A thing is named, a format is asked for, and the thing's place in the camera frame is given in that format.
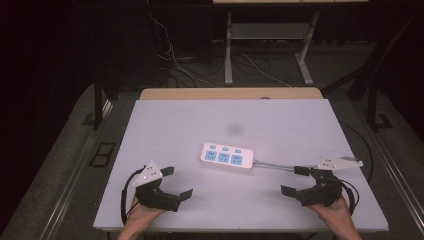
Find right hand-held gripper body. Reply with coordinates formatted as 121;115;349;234
297;154;364;208

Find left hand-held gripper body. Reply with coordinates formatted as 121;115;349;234
132;160;183;213

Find grey power strip cable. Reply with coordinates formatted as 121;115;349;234
252;159;297;172

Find white power strip blue sockets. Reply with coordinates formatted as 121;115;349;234
199;142;255;173

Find person's right hand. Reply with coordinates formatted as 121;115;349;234
307;195;356;232

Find person's left hand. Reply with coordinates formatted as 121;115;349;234
124;195;167;232

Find black metal stand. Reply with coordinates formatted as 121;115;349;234
365;79;394;133

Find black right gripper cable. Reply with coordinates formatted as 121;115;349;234
339;179;361;216

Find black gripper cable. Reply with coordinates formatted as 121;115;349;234
120;165;147;226
339;179;361;216

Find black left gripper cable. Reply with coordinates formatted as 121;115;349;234
120;165;147;226

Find black floor cable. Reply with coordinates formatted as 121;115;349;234
339;120;375;185

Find aluminium floor rail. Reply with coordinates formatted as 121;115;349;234
352;106;424;231
39;99;115;240

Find white floor cable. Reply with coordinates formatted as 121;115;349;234
239;52;292;88
147;12;216;88

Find white metal frame table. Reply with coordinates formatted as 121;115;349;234
212;0;370;87

